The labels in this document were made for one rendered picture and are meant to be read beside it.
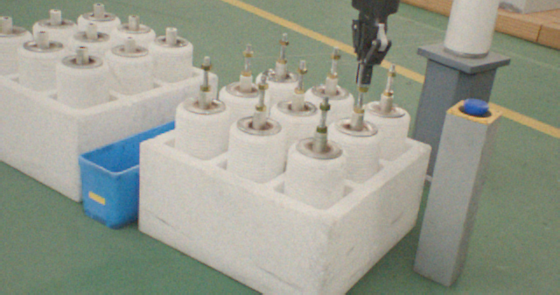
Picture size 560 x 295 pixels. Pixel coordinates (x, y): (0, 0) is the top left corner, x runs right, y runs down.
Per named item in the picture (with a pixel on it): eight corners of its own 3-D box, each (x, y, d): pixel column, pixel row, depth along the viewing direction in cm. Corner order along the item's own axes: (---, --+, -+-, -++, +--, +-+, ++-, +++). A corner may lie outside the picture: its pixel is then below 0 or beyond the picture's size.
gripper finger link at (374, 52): (375, 37, 102) (362, 56, 107) (377, 47, 101) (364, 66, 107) (392, 38, 103) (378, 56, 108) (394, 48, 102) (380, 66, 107)
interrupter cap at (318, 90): (324, 84, 134) (324, 81, 134) (356, 94, 130) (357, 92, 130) (303, 93, 128) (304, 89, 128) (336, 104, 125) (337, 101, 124)
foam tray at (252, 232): (261, 163, 155) (268, 90, 147) (416, 225, 136) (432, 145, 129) (137, 230, 124) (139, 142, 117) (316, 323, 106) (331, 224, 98)
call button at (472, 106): (466, 107, 112) (469, 95, 111) (490, 114, 110) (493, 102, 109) (458, 114, 109) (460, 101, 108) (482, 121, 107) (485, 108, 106)
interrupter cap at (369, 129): (347, 140, 110) (348, 136, 110) (325, 122, 116) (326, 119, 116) (386, 136, 113) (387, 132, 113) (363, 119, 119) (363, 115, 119)
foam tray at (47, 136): (104, 98, 180) (103, 33, 173) (213, 145, 160) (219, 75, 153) (-39, 139, 151) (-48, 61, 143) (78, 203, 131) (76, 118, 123)
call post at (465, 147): (427, 255, 127) (461, 101, 114) (463, 270, 123) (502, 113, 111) (411, 271, 121) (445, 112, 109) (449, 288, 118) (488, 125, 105)
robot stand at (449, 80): (432, 155, 169) (457, 39, 156) (481, 179, 159) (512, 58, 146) (393, 167, 160) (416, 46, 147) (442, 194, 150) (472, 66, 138)
